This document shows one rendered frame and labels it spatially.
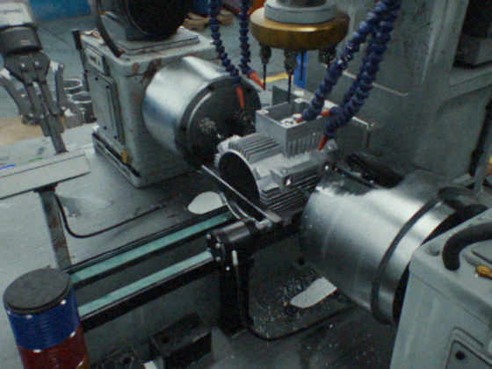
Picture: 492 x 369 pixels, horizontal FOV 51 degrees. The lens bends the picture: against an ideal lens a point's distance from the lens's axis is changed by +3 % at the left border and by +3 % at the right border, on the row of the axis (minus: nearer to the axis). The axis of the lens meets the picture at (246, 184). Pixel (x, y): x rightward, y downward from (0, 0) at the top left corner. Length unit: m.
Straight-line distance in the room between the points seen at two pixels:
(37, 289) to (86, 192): 0.95
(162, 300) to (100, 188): 0.59
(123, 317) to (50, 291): 0.43
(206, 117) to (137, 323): 0.48
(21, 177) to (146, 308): 0.34
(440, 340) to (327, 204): 0.25
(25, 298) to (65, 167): 0.56
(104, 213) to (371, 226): 0.80
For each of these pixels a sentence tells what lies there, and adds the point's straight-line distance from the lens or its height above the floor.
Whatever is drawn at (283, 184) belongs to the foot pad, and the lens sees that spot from 0.96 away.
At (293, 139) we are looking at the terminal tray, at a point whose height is 1.12.
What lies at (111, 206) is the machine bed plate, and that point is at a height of 0.80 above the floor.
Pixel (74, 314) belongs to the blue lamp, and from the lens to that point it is 0.56.
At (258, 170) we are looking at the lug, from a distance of 0.95.
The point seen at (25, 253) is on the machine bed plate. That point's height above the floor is 0.80.
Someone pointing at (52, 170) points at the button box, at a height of 1.06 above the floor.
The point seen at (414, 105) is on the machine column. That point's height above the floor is 1.16.
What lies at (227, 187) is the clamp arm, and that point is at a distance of 1.01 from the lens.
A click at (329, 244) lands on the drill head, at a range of 0.81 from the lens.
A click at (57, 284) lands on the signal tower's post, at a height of 1.22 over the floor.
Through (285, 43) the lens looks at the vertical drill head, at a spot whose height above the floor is 1.31.
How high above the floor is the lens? 1.56
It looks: 32 degrees down
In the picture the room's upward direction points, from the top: straight up
